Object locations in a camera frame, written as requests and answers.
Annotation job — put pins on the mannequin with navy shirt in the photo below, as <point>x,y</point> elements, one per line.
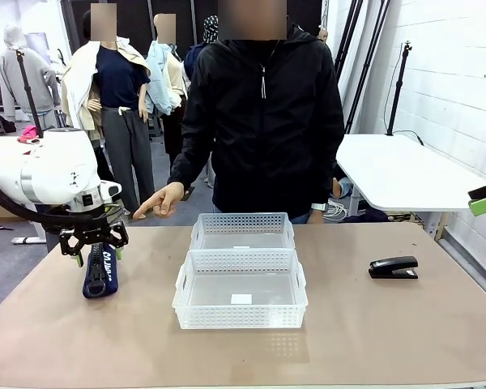
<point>119,81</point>

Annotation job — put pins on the person in black jacket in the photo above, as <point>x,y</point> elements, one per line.
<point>263,142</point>

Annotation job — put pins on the pink cloth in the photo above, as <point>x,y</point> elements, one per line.
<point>27,135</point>

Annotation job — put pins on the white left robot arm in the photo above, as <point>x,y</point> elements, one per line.
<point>52,170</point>

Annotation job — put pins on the small black floor object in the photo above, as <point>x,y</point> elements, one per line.
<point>2,228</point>

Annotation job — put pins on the mannequin with patterned hood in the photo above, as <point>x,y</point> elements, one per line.
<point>210,28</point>

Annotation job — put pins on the black tripod pole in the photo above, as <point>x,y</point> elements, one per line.
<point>29,97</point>
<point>397,89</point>

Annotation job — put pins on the person's left forearm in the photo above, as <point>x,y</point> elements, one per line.
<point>328,174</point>

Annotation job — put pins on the white side table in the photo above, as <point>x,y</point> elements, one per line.
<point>389,170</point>

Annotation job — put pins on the black stapler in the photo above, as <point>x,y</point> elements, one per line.
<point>393,265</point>

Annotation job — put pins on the silver wristwatch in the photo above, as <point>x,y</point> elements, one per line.
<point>319,207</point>

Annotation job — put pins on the mannequin with light blue jacket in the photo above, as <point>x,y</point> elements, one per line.
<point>162,73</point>

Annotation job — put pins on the person's right hand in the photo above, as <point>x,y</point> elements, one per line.
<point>166,198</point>

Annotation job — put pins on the white perforated plastic basket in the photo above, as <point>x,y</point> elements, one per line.
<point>243,222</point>
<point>243,318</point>

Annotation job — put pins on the white work table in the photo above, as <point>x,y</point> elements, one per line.
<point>0,148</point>

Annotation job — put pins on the person's right forearm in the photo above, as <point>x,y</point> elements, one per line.
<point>186,162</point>

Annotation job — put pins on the black stand poles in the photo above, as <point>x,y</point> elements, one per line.
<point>364,61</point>

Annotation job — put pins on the black backdrop curtain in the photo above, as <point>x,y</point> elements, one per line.
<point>137,16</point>

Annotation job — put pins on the cardboard box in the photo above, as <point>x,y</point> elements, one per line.
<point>0,210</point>

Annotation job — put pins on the person's left hand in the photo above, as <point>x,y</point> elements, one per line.
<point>316,217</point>

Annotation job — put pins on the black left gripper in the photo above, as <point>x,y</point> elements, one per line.
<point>91,223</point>

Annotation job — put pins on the mannequin in grey hoodie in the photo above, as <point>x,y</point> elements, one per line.
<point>12,81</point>

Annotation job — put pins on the navy zip pencil case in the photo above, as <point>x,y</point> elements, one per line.
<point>101,283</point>

